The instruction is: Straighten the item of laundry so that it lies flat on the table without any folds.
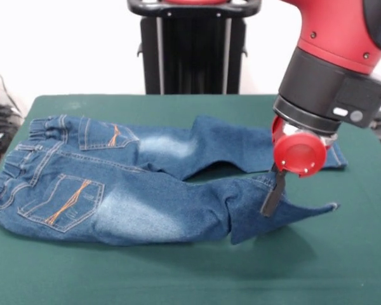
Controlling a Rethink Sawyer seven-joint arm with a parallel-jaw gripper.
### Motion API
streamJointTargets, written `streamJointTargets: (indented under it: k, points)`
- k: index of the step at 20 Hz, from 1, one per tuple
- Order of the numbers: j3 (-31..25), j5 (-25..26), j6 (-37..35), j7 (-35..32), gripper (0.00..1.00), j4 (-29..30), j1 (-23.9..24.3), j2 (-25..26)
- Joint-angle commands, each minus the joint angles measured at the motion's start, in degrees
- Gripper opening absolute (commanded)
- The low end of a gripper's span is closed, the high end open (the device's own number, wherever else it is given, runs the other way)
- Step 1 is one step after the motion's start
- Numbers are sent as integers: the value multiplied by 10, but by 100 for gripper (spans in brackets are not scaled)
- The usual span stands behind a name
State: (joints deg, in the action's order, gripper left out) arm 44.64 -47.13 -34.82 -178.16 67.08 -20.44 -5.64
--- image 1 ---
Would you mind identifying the dark green table cloth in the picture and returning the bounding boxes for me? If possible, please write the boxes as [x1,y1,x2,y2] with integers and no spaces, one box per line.
[0,93,381,305]

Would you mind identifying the black cable bundle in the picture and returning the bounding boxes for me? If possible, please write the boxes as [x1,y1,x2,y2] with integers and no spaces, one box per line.
[0,104,23,166]

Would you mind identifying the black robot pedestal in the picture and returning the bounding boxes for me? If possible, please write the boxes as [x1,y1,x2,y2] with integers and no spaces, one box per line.
[126,0,262,95]

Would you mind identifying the thin grey cable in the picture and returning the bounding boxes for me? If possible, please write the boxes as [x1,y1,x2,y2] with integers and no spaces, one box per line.
[0,58,22,115]

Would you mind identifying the blue denim jeans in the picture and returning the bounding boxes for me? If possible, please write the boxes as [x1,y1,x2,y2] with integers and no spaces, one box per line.
[0,114,349,247]

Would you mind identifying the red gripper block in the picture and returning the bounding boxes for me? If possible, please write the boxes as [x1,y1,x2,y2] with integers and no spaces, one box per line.
[260,116,328,218]

